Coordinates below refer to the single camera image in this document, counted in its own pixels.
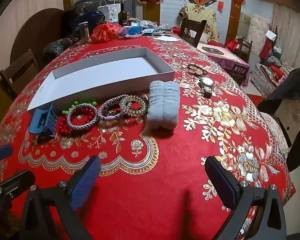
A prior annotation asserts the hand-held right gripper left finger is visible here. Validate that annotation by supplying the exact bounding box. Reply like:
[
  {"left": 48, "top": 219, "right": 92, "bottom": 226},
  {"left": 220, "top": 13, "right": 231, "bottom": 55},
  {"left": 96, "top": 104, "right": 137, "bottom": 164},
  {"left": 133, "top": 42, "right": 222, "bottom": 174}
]
[{"left": 20, "top": 155, "right": 102, "bottom": 240}]

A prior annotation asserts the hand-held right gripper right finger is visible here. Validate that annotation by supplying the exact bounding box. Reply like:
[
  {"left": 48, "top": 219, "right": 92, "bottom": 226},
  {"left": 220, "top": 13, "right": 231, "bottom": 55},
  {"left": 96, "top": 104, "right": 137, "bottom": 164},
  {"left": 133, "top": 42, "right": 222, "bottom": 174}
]
[{"left": 204, "top": 156, "right": 288, "bottom": 240}]

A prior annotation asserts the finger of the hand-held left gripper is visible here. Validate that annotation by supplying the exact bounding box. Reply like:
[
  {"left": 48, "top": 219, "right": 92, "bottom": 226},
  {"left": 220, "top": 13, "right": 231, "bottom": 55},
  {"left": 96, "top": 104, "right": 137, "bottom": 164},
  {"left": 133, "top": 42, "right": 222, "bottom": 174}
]
[
  {"left": 0, "top": 170, "right": 36, "bottom": 207},
  {"left": 0, "top": 144, "right": 14, "bottom": 163}
]

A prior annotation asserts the blue plastic stand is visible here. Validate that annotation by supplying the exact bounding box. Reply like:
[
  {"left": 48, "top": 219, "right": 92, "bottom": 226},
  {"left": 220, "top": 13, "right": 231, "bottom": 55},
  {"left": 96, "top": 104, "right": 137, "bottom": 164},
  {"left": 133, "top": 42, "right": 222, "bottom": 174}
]
[{"left": 28, "top": 103, "right": 58, "bottom": 138}]

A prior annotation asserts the white cardboard box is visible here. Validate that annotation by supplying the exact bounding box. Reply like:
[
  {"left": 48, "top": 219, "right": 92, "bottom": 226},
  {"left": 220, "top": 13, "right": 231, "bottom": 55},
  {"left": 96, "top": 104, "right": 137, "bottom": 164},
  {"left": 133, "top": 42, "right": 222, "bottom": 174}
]
[{"left": 27, "top": 47, "right": 175, "bottom": 112}]

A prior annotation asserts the red floral tablecloth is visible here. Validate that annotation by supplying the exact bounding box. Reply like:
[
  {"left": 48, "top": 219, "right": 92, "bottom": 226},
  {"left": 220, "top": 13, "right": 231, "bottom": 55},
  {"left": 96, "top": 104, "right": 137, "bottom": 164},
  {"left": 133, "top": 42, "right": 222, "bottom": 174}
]
[{"left": 0, "top": 34, "right": 297, "bottom": 240}]

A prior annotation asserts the wooden slatted chair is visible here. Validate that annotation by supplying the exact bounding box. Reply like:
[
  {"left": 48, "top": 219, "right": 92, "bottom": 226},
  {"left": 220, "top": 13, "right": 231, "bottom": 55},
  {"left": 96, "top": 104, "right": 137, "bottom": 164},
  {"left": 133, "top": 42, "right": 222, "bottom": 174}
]
[{"left": 0, "top": 49, "right": 39, "bottom": 100}]

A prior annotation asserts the metal wristwatch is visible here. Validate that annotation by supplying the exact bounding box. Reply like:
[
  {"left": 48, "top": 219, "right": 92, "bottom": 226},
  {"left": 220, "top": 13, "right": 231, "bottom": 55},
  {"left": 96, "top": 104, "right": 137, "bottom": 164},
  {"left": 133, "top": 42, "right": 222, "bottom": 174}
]
[{"left": 199, "top": 76, "right": 215, "bottom": 98}]

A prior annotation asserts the small black plastic bag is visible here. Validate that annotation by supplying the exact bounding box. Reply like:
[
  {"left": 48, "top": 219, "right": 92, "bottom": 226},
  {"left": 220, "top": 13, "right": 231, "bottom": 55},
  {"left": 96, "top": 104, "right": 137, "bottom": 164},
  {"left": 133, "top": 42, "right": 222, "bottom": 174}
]
[{"left": 42, "top": 37, "right": 77, "bottom": 60}]

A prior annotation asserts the dark grey jacket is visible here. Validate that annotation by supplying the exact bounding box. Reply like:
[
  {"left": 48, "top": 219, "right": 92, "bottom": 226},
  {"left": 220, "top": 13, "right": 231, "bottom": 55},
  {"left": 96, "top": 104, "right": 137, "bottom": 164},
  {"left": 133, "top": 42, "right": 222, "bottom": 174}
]
[{"left": 257, "top": 67, "right": 300, "bottom": 173}]

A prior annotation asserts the pink cloth covered table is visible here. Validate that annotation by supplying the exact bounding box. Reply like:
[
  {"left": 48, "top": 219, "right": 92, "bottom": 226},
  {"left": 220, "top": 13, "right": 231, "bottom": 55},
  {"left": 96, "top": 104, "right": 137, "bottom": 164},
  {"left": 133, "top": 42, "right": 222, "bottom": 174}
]
[{"left": 197, "top": 42, "right": 250, "bottom": 88}]

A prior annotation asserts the pile of colourful clothes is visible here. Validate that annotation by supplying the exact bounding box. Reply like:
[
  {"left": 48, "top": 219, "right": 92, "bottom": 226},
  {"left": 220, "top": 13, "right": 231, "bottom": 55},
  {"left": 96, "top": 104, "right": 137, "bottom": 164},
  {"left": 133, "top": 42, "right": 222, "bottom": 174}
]
[{"left": 255, "top": 55, "right": 294, "bottom": 82}]

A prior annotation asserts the round wooden table top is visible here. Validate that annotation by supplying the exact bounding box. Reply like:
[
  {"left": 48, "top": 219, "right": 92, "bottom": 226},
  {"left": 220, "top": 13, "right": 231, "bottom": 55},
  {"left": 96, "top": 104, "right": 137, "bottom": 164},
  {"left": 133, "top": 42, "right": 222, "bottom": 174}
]
[{"left": 10, "top": 8, "right": 65, "bottom": 64}]

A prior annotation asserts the small dark wooden chair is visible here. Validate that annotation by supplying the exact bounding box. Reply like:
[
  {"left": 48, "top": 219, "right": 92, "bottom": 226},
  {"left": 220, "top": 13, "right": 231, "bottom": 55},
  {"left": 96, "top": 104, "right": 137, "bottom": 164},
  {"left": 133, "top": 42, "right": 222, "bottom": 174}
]
[{"left": 236, "top": 37, "right": 253, "bottom": 63}]

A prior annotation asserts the red plastic bag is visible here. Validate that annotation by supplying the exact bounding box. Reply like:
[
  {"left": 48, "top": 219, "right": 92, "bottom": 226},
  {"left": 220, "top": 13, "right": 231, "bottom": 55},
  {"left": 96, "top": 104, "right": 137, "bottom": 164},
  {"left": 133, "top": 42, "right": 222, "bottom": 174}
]
[{"left": 90, "top": 23, "right": 123, "bottom": 43}]

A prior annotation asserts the white paper sheet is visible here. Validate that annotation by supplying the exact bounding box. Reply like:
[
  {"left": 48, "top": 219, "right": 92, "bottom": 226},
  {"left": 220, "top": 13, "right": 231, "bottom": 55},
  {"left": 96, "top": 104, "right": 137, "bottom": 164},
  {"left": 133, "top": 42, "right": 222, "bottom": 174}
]
[{"left": 155, "top": 35, "right": 180, "bottom": 42}]

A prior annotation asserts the floral white mattress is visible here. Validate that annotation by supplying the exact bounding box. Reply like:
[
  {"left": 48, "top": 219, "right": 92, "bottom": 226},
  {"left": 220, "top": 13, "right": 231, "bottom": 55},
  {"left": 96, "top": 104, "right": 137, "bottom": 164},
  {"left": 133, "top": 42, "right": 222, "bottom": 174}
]
[{"left": 249, "top": 14, "right": 272, "bottom": 45}]

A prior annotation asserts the blue tissue pack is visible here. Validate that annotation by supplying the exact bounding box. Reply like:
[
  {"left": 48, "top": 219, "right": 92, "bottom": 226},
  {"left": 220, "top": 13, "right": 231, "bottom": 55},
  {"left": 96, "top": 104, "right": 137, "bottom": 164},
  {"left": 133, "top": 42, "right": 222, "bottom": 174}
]
[{"left": 127, "top": 22, "right": 144, "bottom": 36}]

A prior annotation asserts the large black plastic bag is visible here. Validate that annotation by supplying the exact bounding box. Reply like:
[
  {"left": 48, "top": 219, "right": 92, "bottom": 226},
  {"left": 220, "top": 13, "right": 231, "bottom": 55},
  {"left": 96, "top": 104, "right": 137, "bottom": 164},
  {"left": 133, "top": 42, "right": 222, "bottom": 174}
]
[{"left": 64, "top": 0, "right": 105, "bottom": 40}]

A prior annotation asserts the blue cloth bag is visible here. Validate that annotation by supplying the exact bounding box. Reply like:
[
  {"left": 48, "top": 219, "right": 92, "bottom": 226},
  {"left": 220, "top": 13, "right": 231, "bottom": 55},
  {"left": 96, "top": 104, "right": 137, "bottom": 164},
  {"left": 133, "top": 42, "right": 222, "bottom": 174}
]
[{"left": 86, "top": 11, "right": 105, "bottom": 28}]

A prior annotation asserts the cream curtain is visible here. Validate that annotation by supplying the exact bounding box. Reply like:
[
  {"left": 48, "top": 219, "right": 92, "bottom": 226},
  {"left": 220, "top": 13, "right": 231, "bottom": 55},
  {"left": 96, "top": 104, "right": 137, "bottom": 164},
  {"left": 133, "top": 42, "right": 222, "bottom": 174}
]
[{"left": 271, "top": 0, "right": 300, "bottom": 68}]

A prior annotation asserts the cream floral quilted cover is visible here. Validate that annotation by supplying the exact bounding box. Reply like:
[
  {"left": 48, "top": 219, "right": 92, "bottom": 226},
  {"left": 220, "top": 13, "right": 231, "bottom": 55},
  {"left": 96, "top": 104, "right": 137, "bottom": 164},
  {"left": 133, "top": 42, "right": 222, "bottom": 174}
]
[{"left": 179, "top": 2, "right": 219, "bottom": 43}]

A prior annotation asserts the dark wine bottle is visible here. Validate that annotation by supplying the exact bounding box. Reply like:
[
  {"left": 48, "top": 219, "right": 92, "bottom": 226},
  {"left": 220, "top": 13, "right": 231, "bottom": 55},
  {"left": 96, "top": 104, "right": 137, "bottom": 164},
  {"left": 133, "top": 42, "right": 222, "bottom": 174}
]
[{"left": 118, "top": 1, "right": 128, "bottom": 27}]

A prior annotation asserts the white paper gift bag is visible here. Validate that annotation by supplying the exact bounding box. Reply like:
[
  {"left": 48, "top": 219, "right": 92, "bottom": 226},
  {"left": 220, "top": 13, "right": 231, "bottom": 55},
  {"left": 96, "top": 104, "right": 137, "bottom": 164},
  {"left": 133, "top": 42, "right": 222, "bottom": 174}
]
[{"left": 97, "top": 0, "right": 122, "bottom": 23}]

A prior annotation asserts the red bead bracelet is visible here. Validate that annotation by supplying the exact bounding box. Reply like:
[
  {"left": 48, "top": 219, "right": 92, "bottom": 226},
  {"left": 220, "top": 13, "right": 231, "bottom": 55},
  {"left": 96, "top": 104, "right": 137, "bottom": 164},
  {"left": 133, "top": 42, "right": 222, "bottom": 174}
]
[{"left": 57, "top": 105, "right": 97, "bottom": 136}]

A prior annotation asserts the green bead bracelet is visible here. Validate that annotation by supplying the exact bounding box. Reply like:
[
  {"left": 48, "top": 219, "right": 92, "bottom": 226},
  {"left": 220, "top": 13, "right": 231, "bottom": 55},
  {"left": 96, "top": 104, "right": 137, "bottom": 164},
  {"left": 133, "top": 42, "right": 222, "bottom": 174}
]
[{"left": 62, "top": 100, "right": 98, "bottom": 116}]

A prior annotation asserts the purple silver beaded bracelet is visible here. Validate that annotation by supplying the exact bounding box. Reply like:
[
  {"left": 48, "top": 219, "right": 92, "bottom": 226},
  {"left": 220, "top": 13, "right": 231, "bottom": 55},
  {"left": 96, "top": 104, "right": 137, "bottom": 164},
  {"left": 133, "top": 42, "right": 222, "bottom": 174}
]
[{"left": 97, "top": 94, "right": 129, "bottom": 122}]

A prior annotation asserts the clear spiral hair tie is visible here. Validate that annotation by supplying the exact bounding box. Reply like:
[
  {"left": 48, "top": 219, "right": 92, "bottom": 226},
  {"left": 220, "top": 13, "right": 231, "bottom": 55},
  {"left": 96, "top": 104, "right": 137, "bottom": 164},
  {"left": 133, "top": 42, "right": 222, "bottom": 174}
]
[{"left": 119, "top": 95, "right": 148, "bottom": 118}]

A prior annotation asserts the brown hair tie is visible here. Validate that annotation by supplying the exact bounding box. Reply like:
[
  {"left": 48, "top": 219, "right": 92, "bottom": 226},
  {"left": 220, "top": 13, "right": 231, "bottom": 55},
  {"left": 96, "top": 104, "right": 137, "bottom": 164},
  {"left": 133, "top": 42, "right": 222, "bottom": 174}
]
[{"left": 190, "top": 66, "right": 208, "bottom": 76}]

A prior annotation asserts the wooden handled tool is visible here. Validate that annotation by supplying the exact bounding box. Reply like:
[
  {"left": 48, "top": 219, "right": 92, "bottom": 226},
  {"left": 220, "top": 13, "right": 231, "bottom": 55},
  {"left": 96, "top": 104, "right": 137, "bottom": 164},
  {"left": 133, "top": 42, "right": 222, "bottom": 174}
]
[{"left": 79, "top": 21, "right": 92, "bottom": 42}]

